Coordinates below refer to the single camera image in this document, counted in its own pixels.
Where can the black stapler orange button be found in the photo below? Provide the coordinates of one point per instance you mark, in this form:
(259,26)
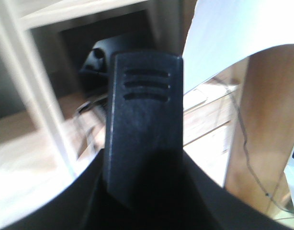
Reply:
(140,186)

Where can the white paper sheets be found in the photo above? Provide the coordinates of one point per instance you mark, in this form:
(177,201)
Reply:
(224,32)

